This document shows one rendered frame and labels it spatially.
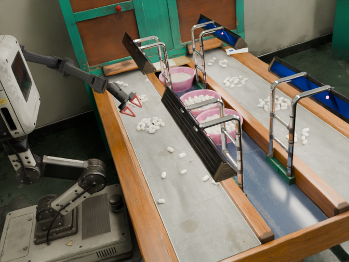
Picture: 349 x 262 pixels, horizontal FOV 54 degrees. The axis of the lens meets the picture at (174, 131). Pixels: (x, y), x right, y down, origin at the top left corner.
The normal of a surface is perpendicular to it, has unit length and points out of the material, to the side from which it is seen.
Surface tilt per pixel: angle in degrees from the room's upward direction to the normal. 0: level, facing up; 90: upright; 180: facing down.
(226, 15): 90
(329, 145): 0
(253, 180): 0
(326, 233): 90
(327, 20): 90
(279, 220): 0
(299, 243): 90
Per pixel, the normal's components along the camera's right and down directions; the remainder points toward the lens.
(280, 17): 0.39, 0.46
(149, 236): -0.15, -0.82
